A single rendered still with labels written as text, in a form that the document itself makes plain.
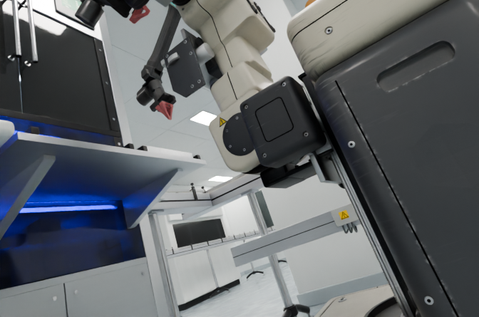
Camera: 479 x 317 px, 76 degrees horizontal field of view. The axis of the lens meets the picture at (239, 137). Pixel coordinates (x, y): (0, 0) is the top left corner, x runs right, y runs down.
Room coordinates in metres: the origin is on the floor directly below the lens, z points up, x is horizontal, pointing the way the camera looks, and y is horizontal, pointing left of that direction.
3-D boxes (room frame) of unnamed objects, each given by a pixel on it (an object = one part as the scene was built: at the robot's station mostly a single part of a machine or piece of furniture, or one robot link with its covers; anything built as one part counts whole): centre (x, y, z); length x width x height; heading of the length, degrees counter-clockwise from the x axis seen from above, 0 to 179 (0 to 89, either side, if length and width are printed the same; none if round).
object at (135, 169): (1.00, 0.53, 0.87); 0.70 x 0.48 x 0.02; 154
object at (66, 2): (1.21, 0.60, 1.96); 0.21 x 0.01 x 0.21; 154
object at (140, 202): (1.23, 0.42, 0.79); 0.34 x 0.03 x 0.13; 64
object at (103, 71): (1.33, 0.56, 1.40); 0.05 x 0.01 x 0.80; 154
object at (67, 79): (1.16, 0.65, 1.50); 0.43 x 0.01 x 0.59; 154
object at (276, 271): (2.02, 0.06, 0.46); 0.09 x 0.09 x 0.77; 64
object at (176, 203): (1.78, 0.53, 0.92); 0.69 x 0.15 x 0.16; 154
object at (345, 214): (1.74, -0.39, 0.50); 0.12 x 0.05 x 0.09; 64
